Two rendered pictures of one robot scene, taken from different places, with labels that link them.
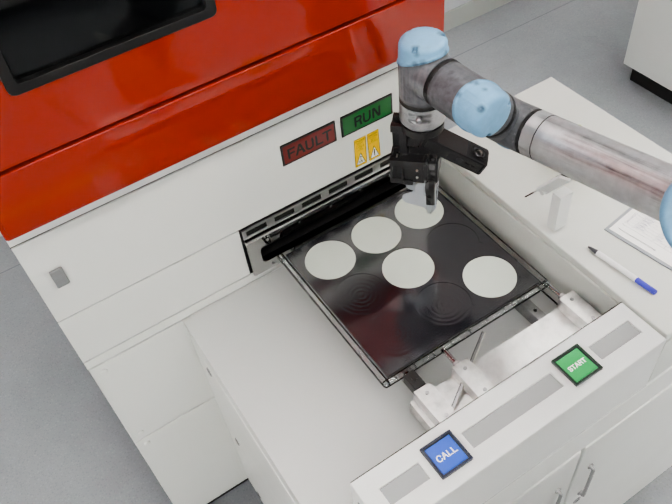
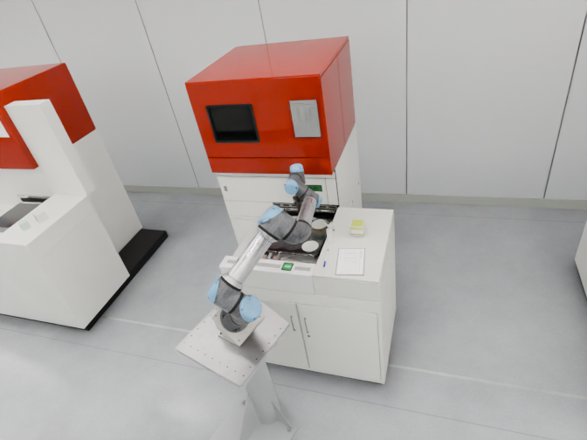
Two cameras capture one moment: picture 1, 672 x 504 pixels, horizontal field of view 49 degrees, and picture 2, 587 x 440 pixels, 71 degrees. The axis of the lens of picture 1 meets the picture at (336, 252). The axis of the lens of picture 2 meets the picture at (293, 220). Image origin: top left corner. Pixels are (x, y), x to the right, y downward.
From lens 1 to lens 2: 1.82 m
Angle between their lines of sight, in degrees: 40
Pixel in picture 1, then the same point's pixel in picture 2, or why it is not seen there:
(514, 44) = (539, 227)
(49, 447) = not seen: hidden behind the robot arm
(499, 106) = (291, 187)
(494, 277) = (310, 246)
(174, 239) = (253, 195)
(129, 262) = (242, 194)
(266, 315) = not seen: hidden behind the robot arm
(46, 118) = (222, 149)
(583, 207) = (342, 242)
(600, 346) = (298, 267)
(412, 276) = not seen: hidden behind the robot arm
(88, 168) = (229, 164)
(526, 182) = (341, 229)
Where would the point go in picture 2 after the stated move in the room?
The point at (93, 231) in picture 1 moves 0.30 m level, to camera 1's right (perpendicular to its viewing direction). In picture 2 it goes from (234, 182) to (264, 194)
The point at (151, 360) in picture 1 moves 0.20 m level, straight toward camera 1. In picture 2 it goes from (245, 226) to (233, 244)
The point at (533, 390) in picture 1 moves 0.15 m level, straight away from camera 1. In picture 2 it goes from (273, 264) to (299, 256)
